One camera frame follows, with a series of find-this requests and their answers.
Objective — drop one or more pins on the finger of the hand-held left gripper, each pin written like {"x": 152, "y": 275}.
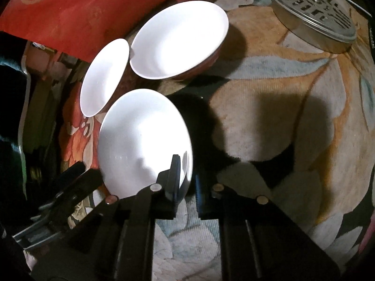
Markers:
{"x": 82, "y": 187}
{"x": 73, "y": 171}

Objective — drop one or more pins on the round metal tin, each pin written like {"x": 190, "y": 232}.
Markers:
{"x": 310, "y": 8}

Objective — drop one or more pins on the white bowl with red outside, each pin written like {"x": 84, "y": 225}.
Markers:
{"x": 181, "y": 38}
{"x": 102, "y": 79}
{"x": 137, "y": 140}

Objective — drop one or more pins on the red bag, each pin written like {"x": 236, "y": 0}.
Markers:
{"x": 73, "y": 11}

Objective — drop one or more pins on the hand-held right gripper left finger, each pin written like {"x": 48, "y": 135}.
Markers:
{"x": 175, "y": 178}

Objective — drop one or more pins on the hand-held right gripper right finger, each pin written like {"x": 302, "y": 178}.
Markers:
{"x": 205, "y": 202}

